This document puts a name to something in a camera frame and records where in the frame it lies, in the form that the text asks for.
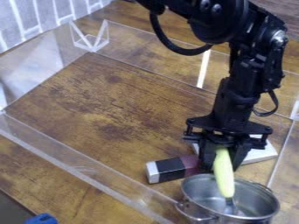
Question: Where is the clear acrylic corner bracket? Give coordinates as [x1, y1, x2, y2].
[70, 21, 110, 53]

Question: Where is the black and silver block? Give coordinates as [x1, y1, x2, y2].
[146, 155, 202, 184]

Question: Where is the blue object at corner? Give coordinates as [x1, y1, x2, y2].
[25, 213, 59, 224]

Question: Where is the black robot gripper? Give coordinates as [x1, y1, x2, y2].
[182, 77, 275, 176]

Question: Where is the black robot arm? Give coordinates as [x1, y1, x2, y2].
[137, 0, 289, 171]

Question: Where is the clear acrylic barrier panel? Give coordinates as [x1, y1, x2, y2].
[0, 5, 299, 224]

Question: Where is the grey flat metal box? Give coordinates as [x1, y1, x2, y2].
[191, 135, 278, 165]

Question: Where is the small silver pot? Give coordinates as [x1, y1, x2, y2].
[175, 174, 281, 224]

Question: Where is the yellow handled metal spoon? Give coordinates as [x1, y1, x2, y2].
[213, 146, 239, 215]

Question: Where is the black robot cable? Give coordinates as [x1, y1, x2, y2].
[149, 12, 215, 57]

